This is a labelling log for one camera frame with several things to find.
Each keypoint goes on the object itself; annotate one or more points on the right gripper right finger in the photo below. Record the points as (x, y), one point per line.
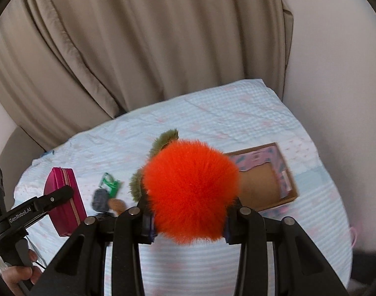
(278, 250)

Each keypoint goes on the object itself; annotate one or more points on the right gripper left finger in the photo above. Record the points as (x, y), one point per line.
(79, 266)

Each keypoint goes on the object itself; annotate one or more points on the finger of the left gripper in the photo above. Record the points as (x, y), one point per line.
(33, 210)

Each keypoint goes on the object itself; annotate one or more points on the magenta zip pouch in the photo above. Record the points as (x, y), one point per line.
(69, 214)

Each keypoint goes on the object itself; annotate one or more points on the brown plush toy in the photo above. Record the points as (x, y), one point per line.
(117, 206)

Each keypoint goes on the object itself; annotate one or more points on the green wet wipes packet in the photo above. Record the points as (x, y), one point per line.
(111, 184)

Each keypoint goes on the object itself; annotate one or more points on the pink patterned cardboard box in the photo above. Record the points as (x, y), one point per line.
(265, 180)

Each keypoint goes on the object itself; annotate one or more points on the olive green fuzzy toy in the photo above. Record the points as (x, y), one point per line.
(159, 144)

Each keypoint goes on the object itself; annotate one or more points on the orange fluffy pompom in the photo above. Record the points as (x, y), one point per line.
(190, 186)

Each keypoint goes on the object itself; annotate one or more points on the person's left hand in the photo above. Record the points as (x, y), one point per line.
(13, 275)

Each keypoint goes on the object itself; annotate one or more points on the light blue dotted bedspread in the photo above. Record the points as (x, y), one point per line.
(233, 117)

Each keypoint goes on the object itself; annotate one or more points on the beige curtain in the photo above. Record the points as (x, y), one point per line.
(69, 65)

